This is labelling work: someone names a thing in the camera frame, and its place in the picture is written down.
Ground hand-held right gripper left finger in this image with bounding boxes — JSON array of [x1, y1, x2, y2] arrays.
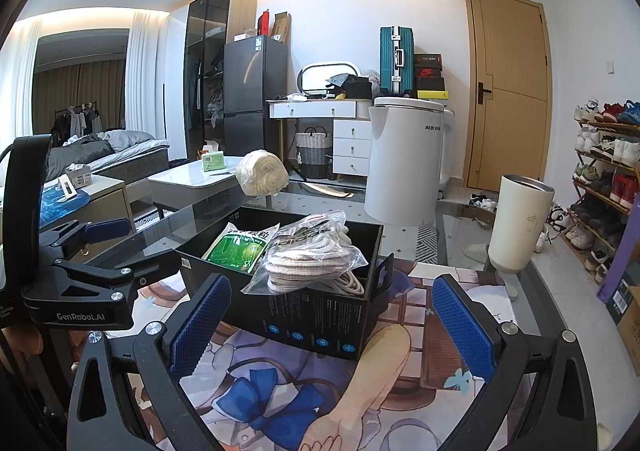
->
[[65, 273, 233, 451]]

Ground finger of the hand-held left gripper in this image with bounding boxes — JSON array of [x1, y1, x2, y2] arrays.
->
[[39, 218, 133, 259], [52, 253, 182, 297]]

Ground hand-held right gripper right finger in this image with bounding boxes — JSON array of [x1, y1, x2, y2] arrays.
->
[[431, 273, 603, 451]]

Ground green packet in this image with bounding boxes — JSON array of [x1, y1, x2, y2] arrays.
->
[[202, 222, 280, 276]]

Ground black cardboard box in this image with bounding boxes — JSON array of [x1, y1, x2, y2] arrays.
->
[[174, 205, 396, 363]]

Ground bagged white socks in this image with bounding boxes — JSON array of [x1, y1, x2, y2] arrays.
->
[[241, 210, 370, 296]]

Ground white charging cable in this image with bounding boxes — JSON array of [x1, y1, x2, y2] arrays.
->
[[325, 268, 368, 299]]

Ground grey bedside cabinet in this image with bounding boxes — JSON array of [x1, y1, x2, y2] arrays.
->
[[42, 175, 133, 234]]

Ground blue plastic bag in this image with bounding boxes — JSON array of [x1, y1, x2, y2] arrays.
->
[[40, 184, 91, 224]]

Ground small tissue box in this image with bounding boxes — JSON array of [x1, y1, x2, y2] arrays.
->
[[65, 165, 93, 188]]

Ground bed with grey duvet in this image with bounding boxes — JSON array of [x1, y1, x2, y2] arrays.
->
[[45, 128, 171, 182]]

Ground white coffee table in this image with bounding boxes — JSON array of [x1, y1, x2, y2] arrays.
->
[[147, 156, 251, 219]]

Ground clothes rack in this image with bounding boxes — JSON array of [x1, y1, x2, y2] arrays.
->
[[50, 104, 103, 147]]

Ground cream tumbler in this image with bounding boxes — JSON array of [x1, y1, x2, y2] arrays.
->
[[487, 174, 556, 274]]

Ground printed desk mat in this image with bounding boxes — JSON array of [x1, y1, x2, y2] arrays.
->
[[65, 261, 556, 451]]

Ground green tissue box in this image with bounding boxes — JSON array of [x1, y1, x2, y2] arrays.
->
[[200, 152, 228, 175]]

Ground white sneaker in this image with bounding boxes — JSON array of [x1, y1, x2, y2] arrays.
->
[[562, 221, 596, 251]]

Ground brown curtain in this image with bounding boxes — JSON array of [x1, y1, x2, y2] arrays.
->
[[32, 58, 126, 134]]

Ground white curtain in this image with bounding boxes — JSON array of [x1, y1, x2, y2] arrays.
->
[[125, 11, 171, 142]]

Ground white yarn roll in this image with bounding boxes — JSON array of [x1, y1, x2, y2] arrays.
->
[[236, 150, 291, 197]]

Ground white electric kettle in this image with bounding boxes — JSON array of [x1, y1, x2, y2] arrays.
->
[[363, 96, 457, 228]]

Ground purple box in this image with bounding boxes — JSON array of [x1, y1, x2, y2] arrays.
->
[[597, 194, 640, 327]]

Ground dark grey fridge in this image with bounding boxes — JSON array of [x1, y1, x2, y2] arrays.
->
[[222, 36, 288, 159]]

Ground glass door wardrobe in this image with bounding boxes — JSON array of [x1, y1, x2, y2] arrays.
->
[[184, 0, 258, 162]]

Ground wicker laundry basket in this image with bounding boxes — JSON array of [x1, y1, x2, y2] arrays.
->
[[294, 127, 335, 179]]

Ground wooden shoe rack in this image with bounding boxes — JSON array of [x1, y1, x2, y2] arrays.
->
[[560, 101, 640, 287]]

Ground white dressing table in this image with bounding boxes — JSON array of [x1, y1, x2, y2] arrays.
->
[[269, 98, 373, 182]]

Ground row of shoes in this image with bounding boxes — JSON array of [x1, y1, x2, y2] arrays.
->
[[562, 98, 640, 282]]

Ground wooden door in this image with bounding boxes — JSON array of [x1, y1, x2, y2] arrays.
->
[[462, 0, 553, 192]]

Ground oval white mirror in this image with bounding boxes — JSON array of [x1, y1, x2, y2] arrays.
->
[[297, 60, 361, 102]]

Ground black bag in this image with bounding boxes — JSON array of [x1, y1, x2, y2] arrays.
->
[[325, 74, 373, 100]]

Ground brown cardboard box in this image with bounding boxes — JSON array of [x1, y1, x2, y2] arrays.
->
[[271, 11, 292, 44]]

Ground teal suitcase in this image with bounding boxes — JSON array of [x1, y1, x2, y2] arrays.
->
[[378, 26, 420, 98]]

